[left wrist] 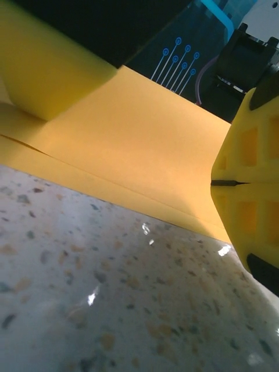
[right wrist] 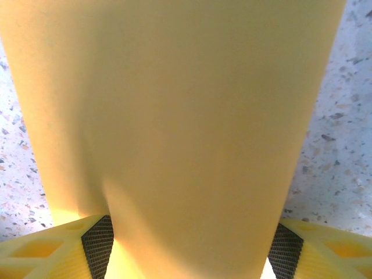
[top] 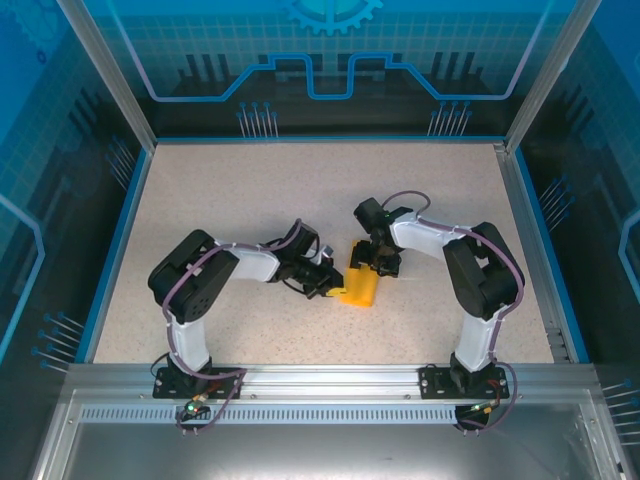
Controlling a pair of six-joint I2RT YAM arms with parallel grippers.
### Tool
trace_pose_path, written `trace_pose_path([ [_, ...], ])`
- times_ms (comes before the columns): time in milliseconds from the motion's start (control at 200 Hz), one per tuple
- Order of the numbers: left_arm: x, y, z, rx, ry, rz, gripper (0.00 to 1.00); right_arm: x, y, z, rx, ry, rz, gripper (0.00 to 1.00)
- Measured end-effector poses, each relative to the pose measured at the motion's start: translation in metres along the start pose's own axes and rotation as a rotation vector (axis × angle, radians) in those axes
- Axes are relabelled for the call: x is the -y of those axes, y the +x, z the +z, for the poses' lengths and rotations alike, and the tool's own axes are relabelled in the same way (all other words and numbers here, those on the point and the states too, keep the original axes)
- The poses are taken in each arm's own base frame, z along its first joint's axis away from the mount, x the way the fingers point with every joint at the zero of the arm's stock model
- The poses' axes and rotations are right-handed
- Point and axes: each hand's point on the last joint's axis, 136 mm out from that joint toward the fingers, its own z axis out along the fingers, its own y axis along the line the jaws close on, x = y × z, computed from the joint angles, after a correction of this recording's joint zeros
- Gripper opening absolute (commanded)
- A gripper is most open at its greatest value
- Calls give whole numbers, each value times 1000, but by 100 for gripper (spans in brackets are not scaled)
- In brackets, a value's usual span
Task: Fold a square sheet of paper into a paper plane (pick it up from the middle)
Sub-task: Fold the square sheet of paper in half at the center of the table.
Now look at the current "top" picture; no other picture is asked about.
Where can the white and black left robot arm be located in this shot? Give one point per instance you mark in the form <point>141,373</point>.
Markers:
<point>190,345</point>

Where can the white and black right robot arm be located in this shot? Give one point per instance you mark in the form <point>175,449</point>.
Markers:
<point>477,340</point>

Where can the slotted metal strip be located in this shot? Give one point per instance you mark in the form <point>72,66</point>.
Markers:
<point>325,415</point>

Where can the aluminium mounting rail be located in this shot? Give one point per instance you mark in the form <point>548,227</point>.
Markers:
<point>330,382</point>

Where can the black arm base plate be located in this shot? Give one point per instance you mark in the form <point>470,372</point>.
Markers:
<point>161,389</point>
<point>431,387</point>

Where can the aluminium side rail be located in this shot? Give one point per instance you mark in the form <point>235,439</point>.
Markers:
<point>525,225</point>

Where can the blue printed enclosure panel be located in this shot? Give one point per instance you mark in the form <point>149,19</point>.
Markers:
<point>40,175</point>
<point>600,175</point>
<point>325,30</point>

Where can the aluminium frame post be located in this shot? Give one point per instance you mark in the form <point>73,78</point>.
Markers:
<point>550,75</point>
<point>108,75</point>

